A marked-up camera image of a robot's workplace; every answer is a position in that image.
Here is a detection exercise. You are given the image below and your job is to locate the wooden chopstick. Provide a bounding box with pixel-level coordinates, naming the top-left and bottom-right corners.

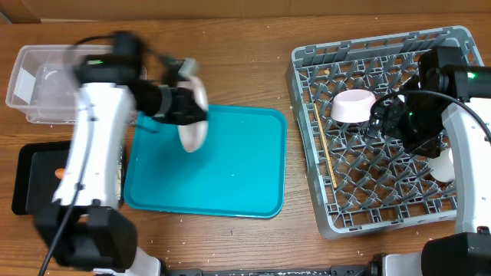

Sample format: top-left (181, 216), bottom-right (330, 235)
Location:
top-left (313, 103), bottom-right (338, 191)

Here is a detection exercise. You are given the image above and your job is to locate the black plastic tray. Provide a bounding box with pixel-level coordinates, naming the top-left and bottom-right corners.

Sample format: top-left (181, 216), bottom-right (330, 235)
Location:
top-left (11, 140), bottom-right (127, 216)

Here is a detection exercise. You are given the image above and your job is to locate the white paper cup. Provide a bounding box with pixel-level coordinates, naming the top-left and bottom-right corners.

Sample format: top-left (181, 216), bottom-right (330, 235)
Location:
top-left (427, 148), bottom-right (455, 182)

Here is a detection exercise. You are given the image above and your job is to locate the black rail at bottom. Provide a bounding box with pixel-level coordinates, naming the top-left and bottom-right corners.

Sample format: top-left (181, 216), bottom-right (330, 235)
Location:
top-left (163, 265), bottom-right (371, 276)

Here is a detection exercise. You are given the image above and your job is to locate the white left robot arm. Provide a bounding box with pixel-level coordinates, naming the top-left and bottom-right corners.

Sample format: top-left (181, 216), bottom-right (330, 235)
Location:
top-left (34, 31), bottom-right (209, 275)

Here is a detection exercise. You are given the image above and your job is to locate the pink bowl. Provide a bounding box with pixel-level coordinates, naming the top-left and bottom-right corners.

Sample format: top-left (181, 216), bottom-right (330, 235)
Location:
top-left (331, 89), bottom-right (376, 123)

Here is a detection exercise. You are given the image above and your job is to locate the orange carrot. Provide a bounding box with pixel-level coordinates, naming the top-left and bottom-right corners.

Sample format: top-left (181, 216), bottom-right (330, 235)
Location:
top-left (55, 168), bottom-right (65, 179)

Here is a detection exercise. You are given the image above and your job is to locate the pink plate with food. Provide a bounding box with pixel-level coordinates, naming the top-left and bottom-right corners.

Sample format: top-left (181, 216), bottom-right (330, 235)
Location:
top-left (177, 76), bottom-right (209, 153)

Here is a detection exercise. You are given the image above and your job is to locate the grey plastic dish rack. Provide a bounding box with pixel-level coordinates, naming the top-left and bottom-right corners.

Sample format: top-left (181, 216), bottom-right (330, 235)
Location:
top-left (286, 26), bottom-right (489, 239)

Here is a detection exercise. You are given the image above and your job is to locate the clear plastic waste bin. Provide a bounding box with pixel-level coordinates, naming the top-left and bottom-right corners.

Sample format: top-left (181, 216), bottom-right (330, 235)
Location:
top-left (5, 44), bottom-right (111, 124)

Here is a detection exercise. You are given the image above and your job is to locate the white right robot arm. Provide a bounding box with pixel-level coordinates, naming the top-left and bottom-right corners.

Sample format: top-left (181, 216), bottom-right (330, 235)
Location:
top-left (369, 46), bottom-right (490, 275)

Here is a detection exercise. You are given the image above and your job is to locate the teal plastic tray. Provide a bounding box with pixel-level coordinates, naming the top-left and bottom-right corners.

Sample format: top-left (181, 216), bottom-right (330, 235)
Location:
top-left (124, 105), bottom-right (287, 219)

